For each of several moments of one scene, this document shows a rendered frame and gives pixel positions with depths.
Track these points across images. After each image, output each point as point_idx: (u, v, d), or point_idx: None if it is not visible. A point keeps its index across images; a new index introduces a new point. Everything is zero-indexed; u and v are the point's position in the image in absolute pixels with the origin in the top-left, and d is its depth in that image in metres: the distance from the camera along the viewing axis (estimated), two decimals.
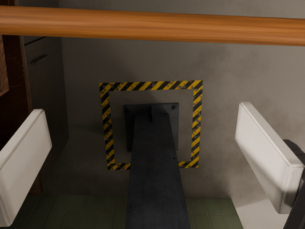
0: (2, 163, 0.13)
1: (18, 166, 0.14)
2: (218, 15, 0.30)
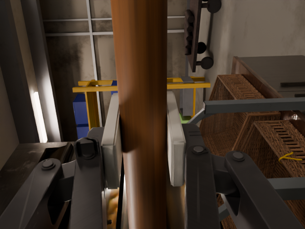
0: (114, 134, 0.15)
1: (119, 139, 0.16)
2: None
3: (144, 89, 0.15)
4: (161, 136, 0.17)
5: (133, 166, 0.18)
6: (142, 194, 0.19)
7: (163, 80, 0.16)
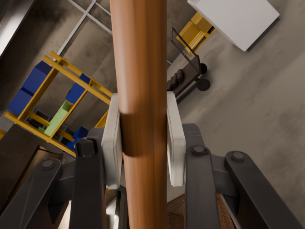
0: (114, 134, 0.15)
1: (119, 139, 0.16)
2: None
3: (143, 92, 0.15)
4: (161, 138, 0.17)
5: (134, 168, 0.18)
6: (142, 195, 0.19)
7: (163, 82, 0.16)
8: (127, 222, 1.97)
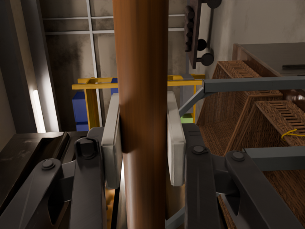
0: (114, 134, 0.15)
1: (119, 139, 0.16)
2: None
3: (144, 90, 0.15)
4: (161, 137, 0.17)
5: (133, 167, 0.18)
6: (141, 195, 0.19)
7: (164, 81, 0.16)
8: None
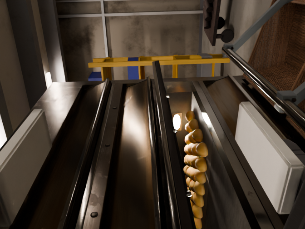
0: (2, 163, 0.13)
1: (18, 166, 0.14)
2: None
3: None
4: None
5: None
6: None
7: None
8: (214, 98, 1.61)
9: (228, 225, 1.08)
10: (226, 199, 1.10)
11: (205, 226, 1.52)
